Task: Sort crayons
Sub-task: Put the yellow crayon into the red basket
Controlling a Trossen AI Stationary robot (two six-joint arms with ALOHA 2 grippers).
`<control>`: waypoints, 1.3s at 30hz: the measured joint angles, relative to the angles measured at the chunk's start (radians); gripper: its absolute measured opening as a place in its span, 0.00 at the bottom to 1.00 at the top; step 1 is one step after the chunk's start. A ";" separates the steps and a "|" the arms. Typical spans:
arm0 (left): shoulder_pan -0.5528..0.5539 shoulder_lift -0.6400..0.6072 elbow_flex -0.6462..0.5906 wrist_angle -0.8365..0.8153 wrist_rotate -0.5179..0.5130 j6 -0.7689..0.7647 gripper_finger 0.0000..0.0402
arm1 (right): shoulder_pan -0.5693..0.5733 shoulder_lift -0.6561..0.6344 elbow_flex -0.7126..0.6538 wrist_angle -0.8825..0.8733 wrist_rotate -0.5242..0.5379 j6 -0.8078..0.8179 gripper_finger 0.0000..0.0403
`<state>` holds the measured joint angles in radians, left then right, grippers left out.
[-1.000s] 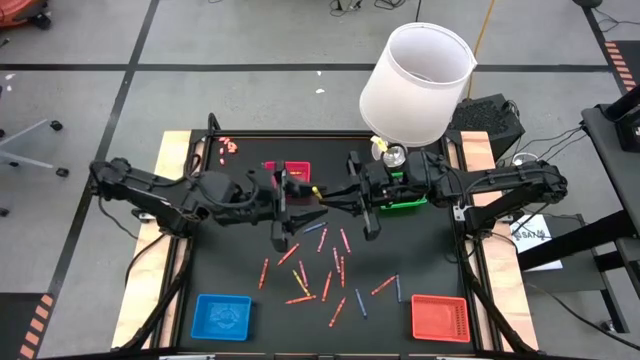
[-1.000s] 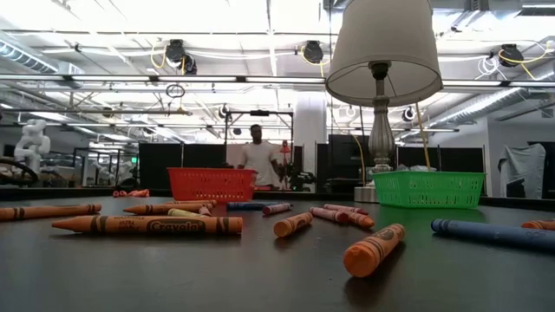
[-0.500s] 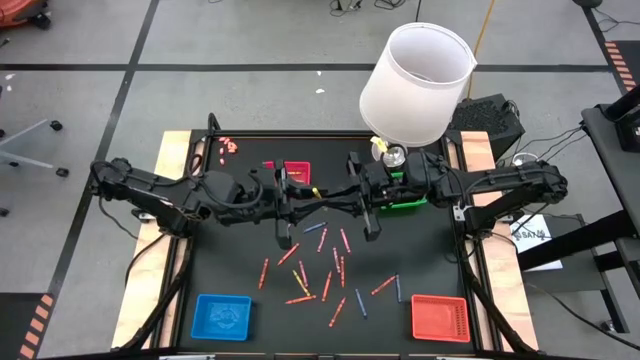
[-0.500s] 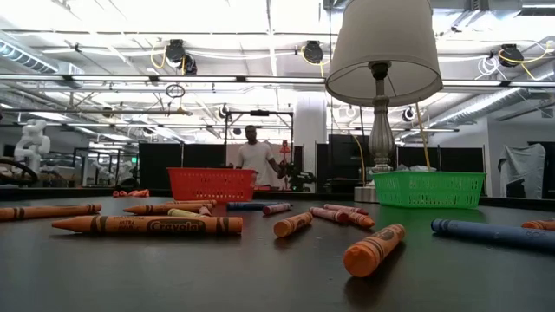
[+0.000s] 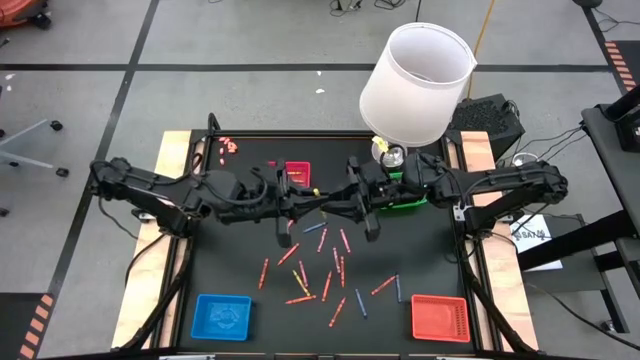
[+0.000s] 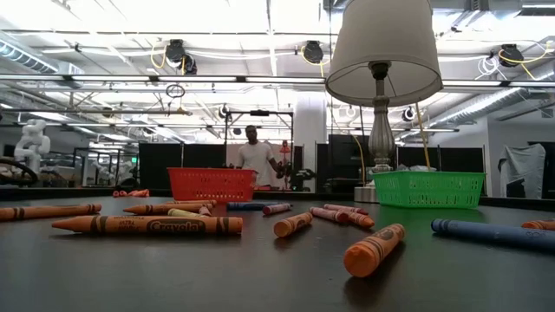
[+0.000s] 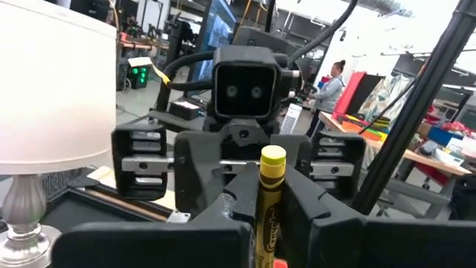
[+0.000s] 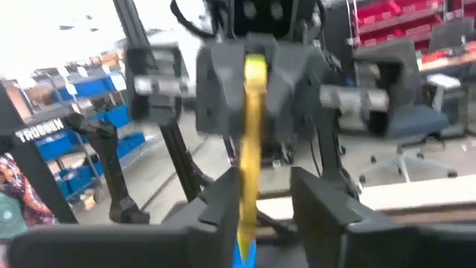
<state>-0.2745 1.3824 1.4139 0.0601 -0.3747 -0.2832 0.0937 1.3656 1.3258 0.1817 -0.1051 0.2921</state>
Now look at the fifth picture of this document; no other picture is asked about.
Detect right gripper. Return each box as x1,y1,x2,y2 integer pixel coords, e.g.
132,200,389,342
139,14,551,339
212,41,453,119
322,155,406,243

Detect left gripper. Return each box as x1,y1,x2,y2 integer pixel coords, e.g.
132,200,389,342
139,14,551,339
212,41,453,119
212,168,326,250

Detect red plastic basket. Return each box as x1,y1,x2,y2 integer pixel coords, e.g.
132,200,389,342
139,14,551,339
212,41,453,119
267,160,312,190

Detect green plastic basket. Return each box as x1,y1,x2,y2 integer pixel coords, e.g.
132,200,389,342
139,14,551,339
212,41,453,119
377,169,430,210

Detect white shade silver table lamp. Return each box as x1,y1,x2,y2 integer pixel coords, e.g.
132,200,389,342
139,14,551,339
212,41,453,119
358,21,479,169

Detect blue plastic basket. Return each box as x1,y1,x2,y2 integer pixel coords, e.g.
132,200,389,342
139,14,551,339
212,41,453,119
190,293,253,342

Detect orange plastic basket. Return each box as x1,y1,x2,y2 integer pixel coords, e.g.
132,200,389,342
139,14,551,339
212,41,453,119
410,293,472,344

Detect black perforated box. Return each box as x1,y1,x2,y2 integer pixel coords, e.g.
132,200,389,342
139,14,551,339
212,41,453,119
449,93,526,161

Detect wooden side board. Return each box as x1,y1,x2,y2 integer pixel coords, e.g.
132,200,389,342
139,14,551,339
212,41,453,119
110,130,194,350
458,130,540,352

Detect white paper sheet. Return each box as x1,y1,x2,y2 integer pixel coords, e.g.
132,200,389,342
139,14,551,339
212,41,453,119
509,213,564,273

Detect black side desk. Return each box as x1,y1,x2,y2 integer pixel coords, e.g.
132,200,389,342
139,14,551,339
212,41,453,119
517,84,640,334

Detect grey office chair base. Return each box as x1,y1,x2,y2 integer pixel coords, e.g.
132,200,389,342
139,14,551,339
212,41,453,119
0,118,70,179

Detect orange round object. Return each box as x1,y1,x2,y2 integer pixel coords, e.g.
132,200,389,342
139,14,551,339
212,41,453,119
0,0,53,30

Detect white coiled cable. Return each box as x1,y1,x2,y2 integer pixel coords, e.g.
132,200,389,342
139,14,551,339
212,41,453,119
510,151,541,169

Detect black floor cables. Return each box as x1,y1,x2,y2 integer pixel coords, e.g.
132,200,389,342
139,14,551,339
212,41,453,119
328,0,404,12

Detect yellow power cable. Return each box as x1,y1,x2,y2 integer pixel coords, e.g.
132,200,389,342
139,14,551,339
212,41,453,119
466,0,497,100

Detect black floor cable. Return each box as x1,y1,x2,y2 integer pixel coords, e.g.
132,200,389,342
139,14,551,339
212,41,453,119
524,282,640,347

